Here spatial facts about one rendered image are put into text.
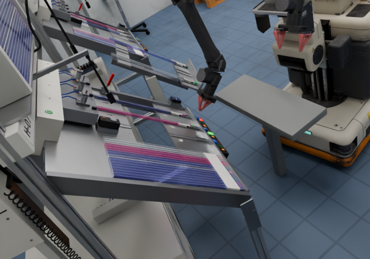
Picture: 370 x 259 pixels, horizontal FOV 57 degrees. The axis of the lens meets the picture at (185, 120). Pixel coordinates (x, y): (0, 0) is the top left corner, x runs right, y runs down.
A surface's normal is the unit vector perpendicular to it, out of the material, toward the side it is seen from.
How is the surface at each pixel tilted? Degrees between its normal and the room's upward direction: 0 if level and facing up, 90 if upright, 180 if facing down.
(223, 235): 0
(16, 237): 90
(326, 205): 0
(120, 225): 0
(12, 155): 90
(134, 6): 90
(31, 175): 90
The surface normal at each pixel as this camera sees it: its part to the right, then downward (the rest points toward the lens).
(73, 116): 0.34, 0.49
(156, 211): -0.32, -0.74
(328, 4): -0.67, 0.64
